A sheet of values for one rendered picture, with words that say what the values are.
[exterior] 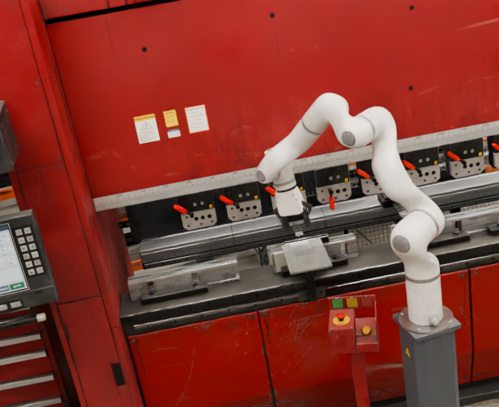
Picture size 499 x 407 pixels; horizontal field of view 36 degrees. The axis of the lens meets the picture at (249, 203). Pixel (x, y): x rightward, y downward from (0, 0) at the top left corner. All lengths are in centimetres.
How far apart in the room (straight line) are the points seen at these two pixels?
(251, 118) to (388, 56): 62
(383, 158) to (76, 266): 135
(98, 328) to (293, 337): 88
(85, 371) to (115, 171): 88
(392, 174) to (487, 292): 126
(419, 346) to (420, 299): 18
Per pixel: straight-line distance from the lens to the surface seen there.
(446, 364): 287
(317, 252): 333
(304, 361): 361
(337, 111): 257
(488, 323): 377
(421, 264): 263
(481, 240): 359
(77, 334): 335
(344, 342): 324
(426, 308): 273
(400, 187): 257
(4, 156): 271
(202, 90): 313
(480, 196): 389
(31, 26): 289
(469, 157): 347
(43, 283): 286
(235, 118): 317
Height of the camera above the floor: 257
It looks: 24 degrees down
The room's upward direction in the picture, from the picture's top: 10 degrees counter-clockwise
